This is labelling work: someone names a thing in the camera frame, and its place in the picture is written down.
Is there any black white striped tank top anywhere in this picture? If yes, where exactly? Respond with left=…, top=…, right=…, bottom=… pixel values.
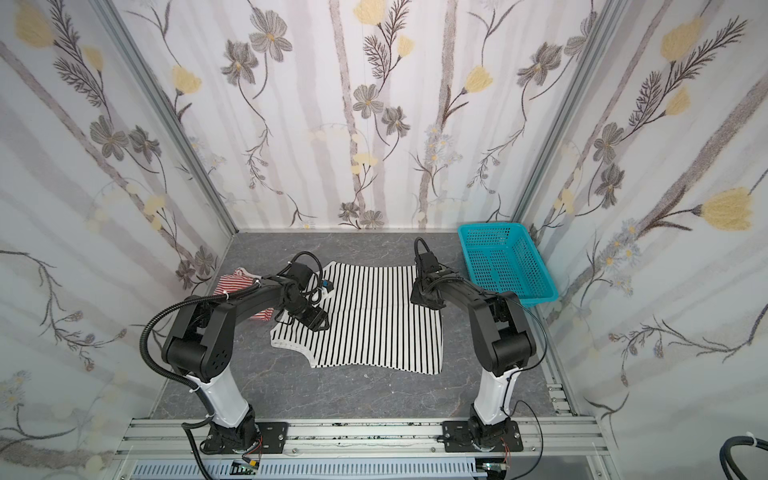
left=270, top=261, right=444, bottom=375

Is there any red white striped tank top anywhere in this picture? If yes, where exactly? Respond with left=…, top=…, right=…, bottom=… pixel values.
left=213, top=267, right=274, bottom=321

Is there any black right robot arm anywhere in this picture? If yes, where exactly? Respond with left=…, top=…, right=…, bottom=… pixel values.
left=410, top=251, right=537, bottom=451

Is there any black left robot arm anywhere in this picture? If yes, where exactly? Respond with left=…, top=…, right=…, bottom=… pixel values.
left=161, top=262, right=334, bottom=455

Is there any teal plastic basket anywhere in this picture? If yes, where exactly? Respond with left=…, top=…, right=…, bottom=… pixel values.
left=458, top=222, right=559, bottom=308

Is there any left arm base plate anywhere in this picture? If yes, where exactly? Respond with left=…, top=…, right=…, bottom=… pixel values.
left=200, top=421, right=289, bottom=455

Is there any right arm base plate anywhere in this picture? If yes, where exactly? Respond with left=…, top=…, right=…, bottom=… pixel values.
left=438, top=417, right=524, bottom=453

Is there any white perforated cable duct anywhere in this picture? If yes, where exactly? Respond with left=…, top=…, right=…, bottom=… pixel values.
left=128, top=459, right=490, bottom=480

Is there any black corrugated left cable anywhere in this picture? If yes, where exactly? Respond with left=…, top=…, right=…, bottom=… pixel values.
left=139, top=293, right=229, bottom=480

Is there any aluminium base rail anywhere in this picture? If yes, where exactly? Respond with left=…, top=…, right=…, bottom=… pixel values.
left=113, top=416, right=613, bottom=460

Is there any black cable far right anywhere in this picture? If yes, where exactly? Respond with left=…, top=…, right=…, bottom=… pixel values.
left=718, top=434, right=768, bottom=480

